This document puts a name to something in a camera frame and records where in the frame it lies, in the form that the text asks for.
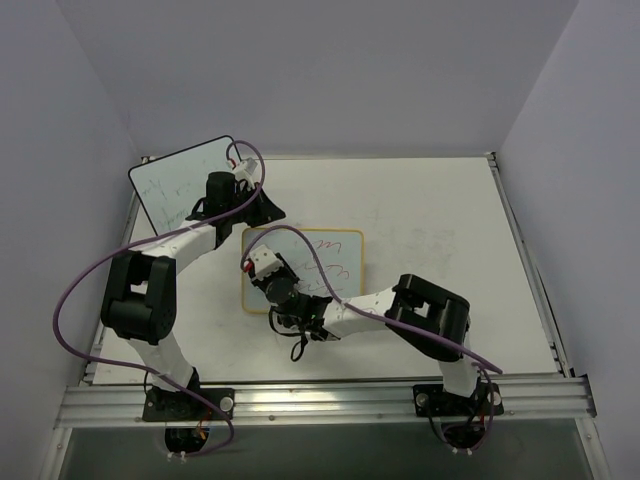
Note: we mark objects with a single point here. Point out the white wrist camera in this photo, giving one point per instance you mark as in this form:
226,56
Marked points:
244,170
261,262

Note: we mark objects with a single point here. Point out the black framed whiteboard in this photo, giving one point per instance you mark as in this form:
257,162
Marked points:
169,186

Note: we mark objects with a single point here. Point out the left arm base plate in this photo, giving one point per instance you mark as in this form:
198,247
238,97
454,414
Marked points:
166,406

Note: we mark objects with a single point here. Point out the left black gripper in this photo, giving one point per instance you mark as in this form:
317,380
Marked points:
261,211

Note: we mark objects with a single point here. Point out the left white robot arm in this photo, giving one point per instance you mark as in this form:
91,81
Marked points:
140,302

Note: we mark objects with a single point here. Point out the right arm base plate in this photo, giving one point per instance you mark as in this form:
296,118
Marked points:
432,400

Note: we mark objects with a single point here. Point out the aluminium mounting rail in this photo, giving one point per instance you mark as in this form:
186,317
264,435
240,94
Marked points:
523,398

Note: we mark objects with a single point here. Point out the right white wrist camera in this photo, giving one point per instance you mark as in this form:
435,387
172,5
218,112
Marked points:
261,262

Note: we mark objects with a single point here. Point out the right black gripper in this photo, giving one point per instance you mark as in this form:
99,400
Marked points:
279,270

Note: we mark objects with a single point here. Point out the yellow framed whiteboard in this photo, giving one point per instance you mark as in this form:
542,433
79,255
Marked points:
340,252

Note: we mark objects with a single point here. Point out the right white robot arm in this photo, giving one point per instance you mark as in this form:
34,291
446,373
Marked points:
430,318

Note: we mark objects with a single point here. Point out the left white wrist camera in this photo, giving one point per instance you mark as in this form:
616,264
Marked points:
244,170

